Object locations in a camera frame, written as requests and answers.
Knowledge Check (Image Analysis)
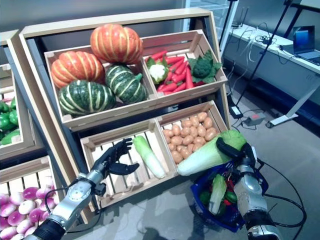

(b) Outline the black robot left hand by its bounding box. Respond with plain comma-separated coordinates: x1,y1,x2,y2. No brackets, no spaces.
91,137,140,180

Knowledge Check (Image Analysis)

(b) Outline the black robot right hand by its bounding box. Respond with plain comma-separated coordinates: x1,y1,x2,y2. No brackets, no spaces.
216,136,258,173

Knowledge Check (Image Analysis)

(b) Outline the napa cabbage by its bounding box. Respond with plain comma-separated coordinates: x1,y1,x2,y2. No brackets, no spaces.
176,129,247,177
208,174,228,216
132,135,166,180

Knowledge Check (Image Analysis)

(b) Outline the blue plastic shopping basket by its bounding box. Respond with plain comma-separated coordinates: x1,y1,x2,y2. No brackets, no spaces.
190,159,270,233

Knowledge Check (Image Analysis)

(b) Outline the grey box with red top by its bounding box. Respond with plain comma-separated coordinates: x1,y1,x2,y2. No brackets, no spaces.
243,113,266,127

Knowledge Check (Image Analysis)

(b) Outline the small green bell pepper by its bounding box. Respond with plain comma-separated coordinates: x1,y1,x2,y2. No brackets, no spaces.
199,191,212,205
226,191,238,204

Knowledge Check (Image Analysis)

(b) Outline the black power brick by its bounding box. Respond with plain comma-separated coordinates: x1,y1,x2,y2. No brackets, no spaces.
229,105,244,119

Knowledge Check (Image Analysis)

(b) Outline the wooden pumpkin crate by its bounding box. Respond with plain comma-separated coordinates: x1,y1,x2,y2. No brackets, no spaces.
44,44,158,125

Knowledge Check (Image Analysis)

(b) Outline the dark green striped pumpkin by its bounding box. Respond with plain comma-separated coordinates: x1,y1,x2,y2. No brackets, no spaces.
58,79,117,116

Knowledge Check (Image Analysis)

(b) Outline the wooden potato crate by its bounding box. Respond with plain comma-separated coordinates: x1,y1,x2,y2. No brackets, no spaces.
157,100,230,173

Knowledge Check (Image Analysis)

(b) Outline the green striped pumpkin with stem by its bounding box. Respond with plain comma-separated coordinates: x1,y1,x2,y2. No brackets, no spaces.
105,64,148,105

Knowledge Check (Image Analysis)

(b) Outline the wooden pepper crate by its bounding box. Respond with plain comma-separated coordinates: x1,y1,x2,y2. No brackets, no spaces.
0,63,36,154

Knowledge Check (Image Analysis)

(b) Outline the wooden carrot crate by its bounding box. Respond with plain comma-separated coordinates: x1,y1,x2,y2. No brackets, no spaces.
141,29,228,101

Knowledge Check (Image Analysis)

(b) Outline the white desk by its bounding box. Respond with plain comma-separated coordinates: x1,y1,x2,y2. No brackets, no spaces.
228,23,320,128

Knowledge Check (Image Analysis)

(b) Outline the red carrot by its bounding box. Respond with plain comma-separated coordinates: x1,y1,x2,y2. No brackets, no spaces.
172,82,187,93
166,56,185,65
149,50,168,61
185,67,195,90
159,82,178,93

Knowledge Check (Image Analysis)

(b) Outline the green broccoli with leaves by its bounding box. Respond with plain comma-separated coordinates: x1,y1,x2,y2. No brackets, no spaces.
187,49,223,84

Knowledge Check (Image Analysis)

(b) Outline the orange striped pumpkin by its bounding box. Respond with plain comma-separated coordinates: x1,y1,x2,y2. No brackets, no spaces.
50,51,106,89
89,23,144,65

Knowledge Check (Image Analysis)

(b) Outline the white cauliflower with leaves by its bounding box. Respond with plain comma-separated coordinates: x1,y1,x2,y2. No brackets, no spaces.
145,56,170,85

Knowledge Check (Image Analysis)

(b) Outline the tall black tripod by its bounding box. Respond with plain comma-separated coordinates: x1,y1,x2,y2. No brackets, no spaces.
234,0,293,107

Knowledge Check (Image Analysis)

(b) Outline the black router with antennas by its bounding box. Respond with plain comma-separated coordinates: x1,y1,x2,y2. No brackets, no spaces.
231,7,250,28

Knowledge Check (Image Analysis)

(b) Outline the open laptop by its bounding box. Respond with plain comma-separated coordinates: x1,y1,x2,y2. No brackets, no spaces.
292,24,320,61

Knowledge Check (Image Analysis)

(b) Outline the large wooden display stand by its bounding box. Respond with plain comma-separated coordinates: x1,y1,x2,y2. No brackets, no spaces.
18,7,232,226

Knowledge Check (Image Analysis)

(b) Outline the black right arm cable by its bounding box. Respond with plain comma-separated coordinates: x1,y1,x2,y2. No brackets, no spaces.
256,159,308,228

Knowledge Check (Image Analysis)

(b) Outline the black camera stand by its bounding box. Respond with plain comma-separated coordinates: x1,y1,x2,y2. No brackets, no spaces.
219,0,238,48

